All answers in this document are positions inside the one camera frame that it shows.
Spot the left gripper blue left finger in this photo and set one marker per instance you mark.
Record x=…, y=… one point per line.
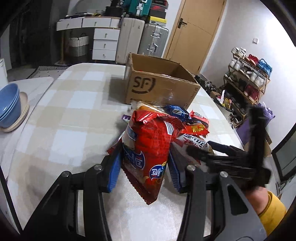
x=114, y=166

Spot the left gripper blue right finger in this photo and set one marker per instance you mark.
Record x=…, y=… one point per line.
x=177, y=165

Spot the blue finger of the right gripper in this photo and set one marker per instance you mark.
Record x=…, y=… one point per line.
x=224, y=148
x=199, y=154

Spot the white red snack bag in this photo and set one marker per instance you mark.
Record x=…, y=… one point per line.
x=184, y=140

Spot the red oreo cookie pack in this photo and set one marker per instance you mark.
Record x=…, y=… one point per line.
x=197, y=125

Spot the red chip bag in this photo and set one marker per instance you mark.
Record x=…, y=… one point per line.
x=146, y=143

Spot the blue oreo pack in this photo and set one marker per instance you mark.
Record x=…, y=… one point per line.
x=177, y=111

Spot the purple snack bag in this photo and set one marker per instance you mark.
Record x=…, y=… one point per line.
x=126, y=118

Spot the orange bread pack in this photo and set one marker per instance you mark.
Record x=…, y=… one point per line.
x=140, y=105

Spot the right hand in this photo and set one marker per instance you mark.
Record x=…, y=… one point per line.
x=258, y=198

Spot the wooden shoe rack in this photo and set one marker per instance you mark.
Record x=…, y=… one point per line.
x=244, y=83

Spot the SF cardboard box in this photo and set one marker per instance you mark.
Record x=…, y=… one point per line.
x=158, y=81

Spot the beige plate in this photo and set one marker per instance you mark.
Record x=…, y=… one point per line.
x=25, y=107

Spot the patterned floor rug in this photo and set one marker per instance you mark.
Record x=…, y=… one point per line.
x=48, y=71

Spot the silver suitcase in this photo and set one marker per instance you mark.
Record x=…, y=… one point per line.
x=153, y=40

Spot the blue bowls stack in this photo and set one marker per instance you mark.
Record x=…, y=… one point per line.
x=10, y=105

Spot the woven laundry basket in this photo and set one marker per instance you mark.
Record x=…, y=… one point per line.
x=78, y=48

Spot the wooden door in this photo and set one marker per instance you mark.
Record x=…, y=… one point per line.
x=193, y=32

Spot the beige suitcase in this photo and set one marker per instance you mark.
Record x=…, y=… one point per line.
x=129, y=38

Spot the white drawer desk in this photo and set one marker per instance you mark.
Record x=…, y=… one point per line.
x=105, y=37

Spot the stacked shoe boxes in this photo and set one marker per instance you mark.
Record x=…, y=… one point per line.
x=157, y=13

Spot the teal suitcase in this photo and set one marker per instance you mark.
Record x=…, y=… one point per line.
x=137, y=7

